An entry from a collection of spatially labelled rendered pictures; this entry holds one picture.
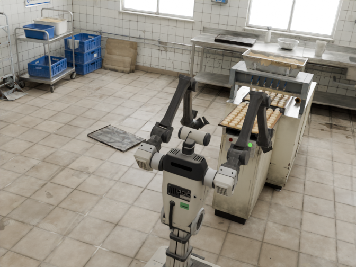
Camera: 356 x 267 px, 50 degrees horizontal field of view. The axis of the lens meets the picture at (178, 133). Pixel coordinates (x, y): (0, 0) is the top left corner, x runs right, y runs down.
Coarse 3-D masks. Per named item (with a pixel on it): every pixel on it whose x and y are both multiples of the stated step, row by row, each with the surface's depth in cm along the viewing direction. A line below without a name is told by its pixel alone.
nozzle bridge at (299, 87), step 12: (240, 72) 366; (252, 72) 353; (264, 72) 355; (300, 72) 365; (240, 84) 365; (252, 84) 363; (276, 84) 356; (288, 84) 351; (300, 84) 347; (300, 96) 342; (300, 108) 357
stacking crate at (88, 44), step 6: (78, 36) 702; (84, 36) 712; (96, 36) 704; (66, 42) 663; (84, 42) 652; (90, 42) 672; (96, 42) 695; (66, 48) 667; (78, 48) 660; (84, 48) 656; (90, 48) 676
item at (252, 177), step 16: (224, 144) 314; (256, 144) 302; (272, 144) 361; (224, 160) 319; (256, 160) 307; (240, 176) 319; (256, 176) 314; (240, 192) 324; (256, 192) 340; (224, 208) 338; (240, 208) 330
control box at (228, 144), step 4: (228, 136) 306; (232, 136) 305; (236, 136) 306; (228, 140) 307; (236, 140) 304; (252, 140) 301; (228, 144) 309; (252, 144) 299; (228, 148) 310; (252, 148) 301; (252, 152) 302; (252, 156) 304
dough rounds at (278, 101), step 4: (268, 92) 384; (272, 92) 387; (248, 96) 369; (272, 96) 374; (276, 96) 376; (280, 96) 376; (284, 96) 377; (288, 96) 378; (272, 100) 370; (276, 100) 365; (280, 100) 372; (284, 100) 367; (288, 100) 374; (272, 104) 356; (276, 104) 356; (280, 104) 355; (284, 104) 362
